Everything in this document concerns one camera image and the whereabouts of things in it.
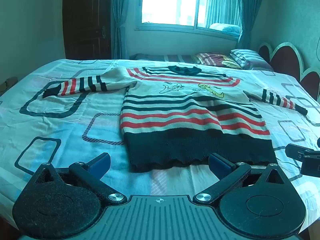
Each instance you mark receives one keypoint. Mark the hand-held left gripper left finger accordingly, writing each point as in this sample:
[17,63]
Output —
[100,167]

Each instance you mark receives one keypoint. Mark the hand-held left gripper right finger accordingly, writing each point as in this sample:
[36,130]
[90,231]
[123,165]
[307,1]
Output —
[219,165]

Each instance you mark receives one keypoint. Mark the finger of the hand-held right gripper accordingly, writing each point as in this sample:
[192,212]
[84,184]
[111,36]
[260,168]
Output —
[296,152]
[311,166]

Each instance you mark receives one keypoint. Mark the striped knit sweater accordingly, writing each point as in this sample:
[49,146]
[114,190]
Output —
[175,110]

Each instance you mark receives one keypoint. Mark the scalloped red headboard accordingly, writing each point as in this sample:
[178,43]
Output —
[287,60]

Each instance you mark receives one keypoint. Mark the striped pillow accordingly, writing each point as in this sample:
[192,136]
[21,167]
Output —
[250,58]

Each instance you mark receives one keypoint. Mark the red printed pillow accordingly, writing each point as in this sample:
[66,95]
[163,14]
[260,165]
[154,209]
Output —
[215,60]

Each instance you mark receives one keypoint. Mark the folded quilt on windowsill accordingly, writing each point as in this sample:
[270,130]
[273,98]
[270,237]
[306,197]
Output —
[225,27]

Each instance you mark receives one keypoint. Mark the teal curtain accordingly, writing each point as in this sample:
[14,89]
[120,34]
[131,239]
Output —
[250,12]
[120,17]

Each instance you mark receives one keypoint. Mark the dark wooden door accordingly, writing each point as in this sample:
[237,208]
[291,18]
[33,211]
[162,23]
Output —
[85,20]

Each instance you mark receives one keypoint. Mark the sheer window curtain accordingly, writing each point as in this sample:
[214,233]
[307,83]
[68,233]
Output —
[222,5]

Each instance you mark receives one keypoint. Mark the window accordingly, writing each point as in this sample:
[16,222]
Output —
[170,2]

